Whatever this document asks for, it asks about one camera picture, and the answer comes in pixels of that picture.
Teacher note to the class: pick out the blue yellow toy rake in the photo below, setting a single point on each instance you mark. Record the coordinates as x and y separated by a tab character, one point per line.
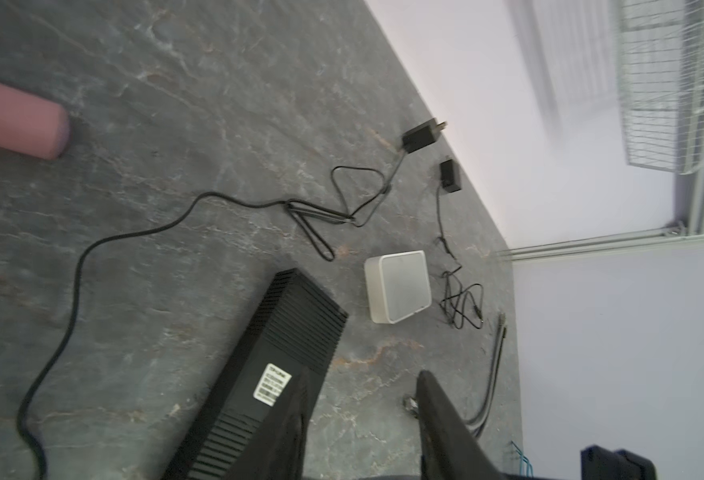
521	463

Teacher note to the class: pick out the black power adapter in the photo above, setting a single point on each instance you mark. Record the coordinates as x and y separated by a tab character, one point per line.
460	305
153	303

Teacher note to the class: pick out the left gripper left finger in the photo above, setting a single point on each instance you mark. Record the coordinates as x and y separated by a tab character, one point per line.
277	449

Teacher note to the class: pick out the black power adapter right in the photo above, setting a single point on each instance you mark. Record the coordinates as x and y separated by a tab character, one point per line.
460	305

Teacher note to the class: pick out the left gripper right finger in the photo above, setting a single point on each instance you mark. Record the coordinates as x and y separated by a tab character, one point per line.
448	449

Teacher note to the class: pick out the white wire wall basket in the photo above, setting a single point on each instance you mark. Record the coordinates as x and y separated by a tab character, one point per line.
660	80

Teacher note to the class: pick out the black network switch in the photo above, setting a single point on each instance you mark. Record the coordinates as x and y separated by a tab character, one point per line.
296	328

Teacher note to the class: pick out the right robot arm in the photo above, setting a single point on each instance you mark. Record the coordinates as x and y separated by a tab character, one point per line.
598	463

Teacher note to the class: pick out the black power adapter left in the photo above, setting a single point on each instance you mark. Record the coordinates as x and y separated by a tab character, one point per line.
153	303

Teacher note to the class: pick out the purple pink toy shovel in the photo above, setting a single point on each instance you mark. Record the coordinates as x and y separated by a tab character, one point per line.
32	125

